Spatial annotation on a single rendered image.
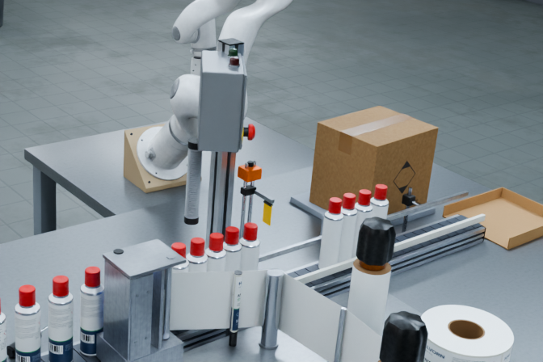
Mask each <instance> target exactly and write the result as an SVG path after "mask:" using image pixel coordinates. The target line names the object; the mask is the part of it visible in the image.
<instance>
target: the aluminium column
mask: <svg viewBox="0 0 543 362"><path fill-rule="evenodd" d="M244 44H245V43H244V42H242V41H240V40H236V39H234V38H229V39H223V40H218V47H217V51H218V52H225V53H226V54H229V49H230V48H236V49H237V50H238V53H241V55H242V56H243V53H244ZM235 163H236V153H233V152H216V151H211V162H210V176H209V189H208V214H207V227H206V240H205V250H206V249H208V246H209V236H210V234H212V233H220V234H223V235H224V241H225V229H226V228H227V227H229V226H231V217H232V207H233V195H234V174H235Z"/></svg>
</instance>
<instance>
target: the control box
mask: <svg viewBox="0 0 543 362"><path fill-rule="evenodd" d="M227 55H228V54H226V53H225V52H218V51H202V52H201V63H200V91H199V106H198V120H197V141H198V150H199V151H216V152H233V153H237V152H238V151H239V150H240V149H242V140H243V123H244V112H245V102H246V80H247V74H246V66H245V61H244V56H242V55H241V53H238V59H239V64H240V67H239V68H230V67H228V65H229V58H228V57H227Z"/></svg>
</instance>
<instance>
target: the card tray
mask: <svg viewBox="0 0 543 362"><path fill-rule="evenodd" d="M457 214H459V215H463V216H465V217H468V218H471V217H475V216H477V215H480V214H484V215H486V216H485V220H484V221H482V222H479V224H481V225H482V226H484V227H486V232H485V237H484V238H485V239H487V240H489V241H491V242H493V243H495V244H497V245H499V246H501V247H503V248H505V249H507V250H510V249H511V248H514V247H516V246H519V245H522V244H525V243H526V242H530V241H532V240H534V239H537V238H540V237H543V204H539V203H537V202H536V201H533V200H530V199H529V198H526V197H524V196H522V195H520V194H517V193H515V192H513V191H510V190H508V189H506V188H505V187H500V188H497V189H494V190H492V191H488V192H484V193H482V194H479V195H476V196H472V197H470V198H466V199H463V200H459V201H457V202H454V203H451V204H447V205H445V206H444V211H443V216H442V217H444V218H447V217H451V216H454V215H457Z"/></svg>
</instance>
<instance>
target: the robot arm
mask: <svg viewBox="0 0 543 362"><path fill-rule="evenodd" d="M292 1H293V0H257V1H256V2H255V3H253V4H251V5H249V6H246V7H243V8H241V9H238V10H236V11H234V12H232V13H231V14H230V15H229V16H228V18H227V20H226V21H225V24H224V26H223V28H222V30H221V34H220V37H219V40H223V39H229V38H234V39H236V40H240V41H242V42H244V43H245V44H244V53H243V56H244V61H245V64H246V63H247V59H248V57H249V53H250V50H251V48H252V45H253V43H254V41H255V37H256V36H257V34H258V31H259V29H260V28H261V26H262V25H263V23H264V22H265V21H266V20H267V19H269V18H270V17H272V16H273V15H275V14H276V13H278V12H280V11H282V10H283V9H285V8H286V7H287V6H289V4H290V3H291V2H292ZM239 2H240V0H195V1H194V2H192V3H191V4H190V5H189V6H187V7H186V8H185V9H184V10H183V12H182V13H181V14H180V16H179V17H178V18H177V20H176V21H175V24H174V26H173V28H172V37H173V39H174V40H175V41H176V42H177V43H180V44H188V43H192V49H191V53H193V54H194V56H193V57H192V60H191V74H184V75H182V76H180V77H179V78H177V79H176V80H175V81H174V83H173V85H172V87H171V91H170V105H171V109H172V111H173V113H174V115H173V116H172V117H171V118H170V119H169V120H168V121H167V122H166V124H165V125H164V126H163V127H153V128H149V129H148V130H146V131H145V132H143V133H142V134H141V136H140V138H139V140H138V142H137V157H138V160H139V162H140V164H141V165H142V166H143V168H144V169H145V170H146V171H147V172H148V173H149V174H151V175H152V176H153V177H155V178H157V179H161V180H167V181H171V180H176V179H179V178H181V177H182V176H184V175H185V174H186V173H187V161H188V160H187V157H188V147H187V145H188V140H189V139H191V138H197V120H198V106H199V91H200V63H201V52H202V51H217V47H218V42H217V39H216V25H215V18H217V17H219V16H221V15H224V14H227V13H229V12H231V11H232V9H234V8H235V7H236V5H237V4H238V3H239Z"/></svg>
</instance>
